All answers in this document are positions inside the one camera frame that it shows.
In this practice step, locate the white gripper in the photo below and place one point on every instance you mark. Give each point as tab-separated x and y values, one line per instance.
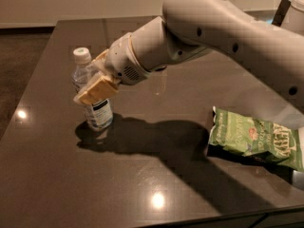
122	61

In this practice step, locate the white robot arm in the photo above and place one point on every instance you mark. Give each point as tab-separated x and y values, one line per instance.
187	30

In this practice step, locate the green chip bag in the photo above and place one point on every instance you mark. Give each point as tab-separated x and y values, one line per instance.
258	139

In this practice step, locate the clear plastic water bottle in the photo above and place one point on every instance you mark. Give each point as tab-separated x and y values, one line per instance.
98	116

